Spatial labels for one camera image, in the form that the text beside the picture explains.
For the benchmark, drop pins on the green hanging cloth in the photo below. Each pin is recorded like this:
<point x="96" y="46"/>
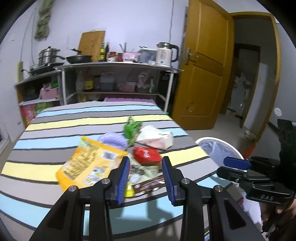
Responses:
<point x="42" y="30"/>

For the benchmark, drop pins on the striped tablecloth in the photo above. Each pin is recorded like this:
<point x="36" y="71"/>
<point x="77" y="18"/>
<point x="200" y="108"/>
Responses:
<point x="63" y="142"/>

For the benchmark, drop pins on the wooden cutting board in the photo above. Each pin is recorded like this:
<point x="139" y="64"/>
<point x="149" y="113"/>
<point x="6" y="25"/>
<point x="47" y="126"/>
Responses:
<point x="90" y="44"/>

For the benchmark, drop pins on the dark sauce bottle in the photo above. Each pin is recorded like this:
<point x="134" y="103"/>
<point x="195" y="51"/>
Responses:
<point x="106" y="52"/>

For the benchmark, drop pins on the purple lid storage box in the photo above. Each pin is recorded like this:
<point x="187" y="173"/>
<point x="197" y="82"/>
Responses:
<point x="114" y="99"/>

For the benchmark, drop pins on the steel steamer pot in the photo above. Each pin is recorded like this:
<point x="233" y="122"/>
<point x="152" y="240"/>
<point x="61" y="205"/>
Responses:
<point x="48" y="56"/>

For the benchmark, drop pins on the wooden door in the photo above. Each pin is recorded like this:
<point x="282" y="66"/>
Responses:
<point x="206" y="66"/>

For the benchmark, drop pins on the white trash bin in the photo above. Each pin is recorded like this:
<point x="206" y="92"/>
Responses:
<point x="218" y="149"/>

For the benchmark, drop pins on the pink utensil holder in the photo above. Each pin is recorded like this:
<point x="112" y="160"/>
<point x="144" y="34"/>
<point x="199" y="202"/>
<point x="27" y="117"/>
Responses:
<point x="130" y="56"/>

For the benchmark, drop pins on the pale green snack packet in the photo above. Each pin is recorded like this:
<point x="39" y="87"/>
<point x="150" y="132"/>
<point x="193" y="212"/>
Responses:
<point x="139" y="173"/>

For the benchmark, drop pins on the induction cooker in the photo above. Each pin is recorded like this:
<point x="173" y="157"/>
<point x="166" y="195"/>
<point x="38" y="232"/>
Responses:
<point x="44" y="68"/>

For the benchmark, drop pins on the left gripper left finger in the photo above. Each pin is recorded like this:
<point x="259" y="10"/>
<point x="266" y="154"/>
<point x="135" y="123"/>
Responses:
<point x="65" y="220"/>

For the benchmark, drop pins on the white paper bag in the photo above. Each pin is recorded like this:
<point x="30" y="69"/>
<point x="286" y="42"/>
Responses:
<point x="155" y="138"/>

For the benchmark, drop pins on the person's right hand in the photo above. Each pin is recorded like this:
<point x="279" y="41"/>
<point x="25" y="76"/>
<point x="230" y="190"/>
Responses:
<point x="276" y="215"/>

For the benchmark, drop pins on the red snack wrapper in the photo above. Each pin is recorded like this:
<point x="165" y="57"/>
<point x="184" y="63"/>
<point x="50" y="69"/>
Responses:
<point x="146" y="156"/>

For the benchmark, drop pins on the green snack wrapper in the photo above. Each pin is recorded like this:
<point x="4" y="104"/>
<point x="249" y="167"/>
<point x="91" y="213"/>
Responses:
<point x="131" y="130"/>

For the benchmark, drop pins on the white electric kettle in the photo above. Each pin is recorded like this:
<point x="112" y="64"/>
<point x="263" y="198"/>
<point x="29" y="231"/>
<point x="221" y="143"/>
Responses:
<point x="164" y="56"/>

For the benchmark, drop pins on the black frying pan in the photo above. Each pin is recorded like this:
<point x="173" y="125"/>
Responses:
<point x="79" y="57"/>

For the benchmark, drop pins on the metal kitchen shelf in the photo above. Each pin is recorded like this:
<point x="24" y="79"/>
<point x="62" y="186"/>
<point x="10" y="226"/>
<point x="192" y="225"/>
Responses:
<point x="97" y="80"/>

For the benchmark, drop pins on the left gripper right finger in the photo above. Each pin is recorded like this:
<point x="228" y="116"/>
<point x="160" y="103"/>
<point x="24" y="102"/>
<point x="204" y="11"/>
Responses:
<point x="227" y="220"/>

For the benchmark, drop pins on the brown coffee sachet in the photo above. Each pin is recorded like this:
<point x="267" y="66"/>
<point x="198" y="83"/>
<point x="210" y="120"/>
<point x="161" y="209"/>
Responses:
<point x="148" y="186"/>

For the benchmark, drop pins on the pink basket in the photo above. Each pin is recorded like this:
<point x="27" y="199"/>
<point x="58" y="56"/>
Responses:
<point x="49" y="93"/>

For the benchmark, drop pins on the small yellow wrapper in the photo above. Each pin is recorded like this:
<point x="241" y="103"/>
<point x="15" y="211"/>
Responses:
<point x="129" y="191"/>

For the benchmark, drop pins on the yellow snack bag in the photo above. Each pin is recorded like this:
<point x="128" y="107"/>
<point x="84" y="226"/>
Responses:
<point x="91" y="162"/>

